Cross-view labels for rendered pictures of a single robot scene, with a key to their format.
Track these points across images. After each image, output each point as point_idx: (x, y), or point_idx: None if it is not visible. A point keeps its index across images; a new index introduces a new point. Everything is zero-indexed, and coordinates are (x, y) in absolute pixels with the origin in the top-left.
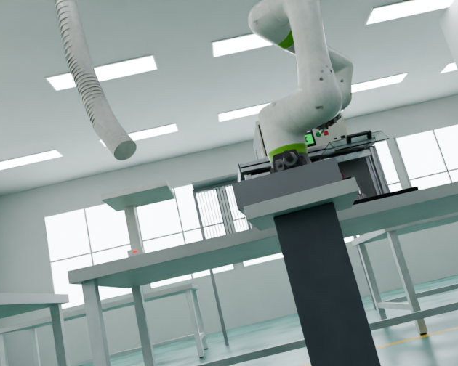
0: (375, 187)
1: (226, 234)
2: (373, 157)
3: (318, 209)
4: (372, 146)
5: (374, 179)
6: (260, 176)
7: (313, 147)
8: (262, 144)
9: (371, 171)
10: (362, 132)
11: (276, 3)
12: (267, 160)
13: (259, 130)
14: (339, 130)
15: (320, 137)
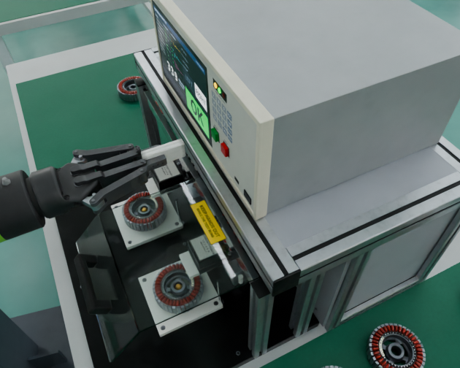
0: (293, 307)
1: (29, 169)
2: (250, 299)
3: None
4: (254, 290)
5: (297, 300)
6: (148, 102)
7: (193, 151)
8: (158, 48)
9: (299, 289)
10: (85, 290)
11: None
12: (152, 89)
13: (154, 14)
14: (244, 177)
15: (217, 144)
